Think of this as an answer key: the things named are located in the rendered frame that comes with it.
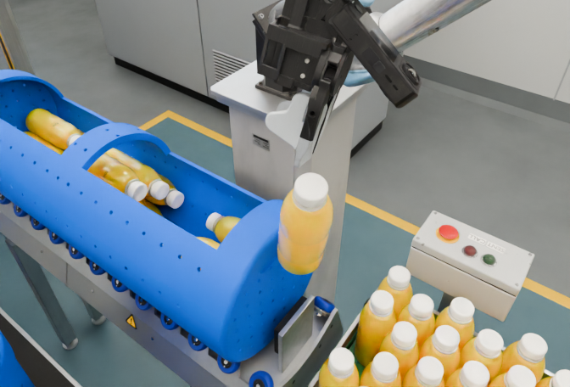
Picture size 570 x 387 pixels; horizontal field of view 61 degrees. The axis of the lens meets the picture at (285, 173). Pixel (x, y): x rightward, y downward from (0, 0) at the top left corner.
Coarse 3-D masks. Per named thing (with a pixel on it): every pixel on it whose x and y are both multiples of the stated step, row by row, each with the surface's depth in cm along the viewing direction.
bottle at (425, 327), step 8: (408, 304) 86; (400, 312) 86; (408, 312) 84; (432, 312) 84; (400, 320) 86; (408, 320) 84; (416, 320) 83; (424, 320) 83; (432, 320) 84; (416, 328) 83; (424, 328) 83; (432, 328) 84; (416, 336) 84; (424, 336) 84
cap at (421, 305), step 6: (420, 294) 84; (414, 300) 83; (420, 300) 83; (426, 300) 83; (432, 300) 83; (414, 306) 82; (420, 306) 82; (426, 306) 82; (432, 306) 82; (414, 312) 82; (420, 312) 82; (426, 312) 81
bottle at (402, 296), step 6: (384, 282) 90; (378, 288) 91; (384, 288) 89; (390, 288) 88; (396, 288) 88; (402, 288) 88; (408, 288) 88; (396, 294) 88; (402, 294) 88; (408, 294) 88; (396, 300) 88; (402, 300) 88; (408, 300) 89; (396, 306) 89; (402, 306) 89; (396, 312) 90
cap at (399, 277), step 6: (390, 270) 88; (396, 270) 88; (402, 270) 88; (390, 276) 87; (396, 276) 87; (402, 276) 87; (408, 276) 87; (390, 282) 88; (396, 282) 86; (402, 282) 86; (408, 282) 87
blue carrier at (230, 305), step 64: (0, 128) 101; (128, 128) 99; (0, 192) 107; (64, 192) 90; (192, 192) 110; (128, 256) 82; (192, 256) 75; (256, 256) 72; (192, 320) 76; (256, 320) 81
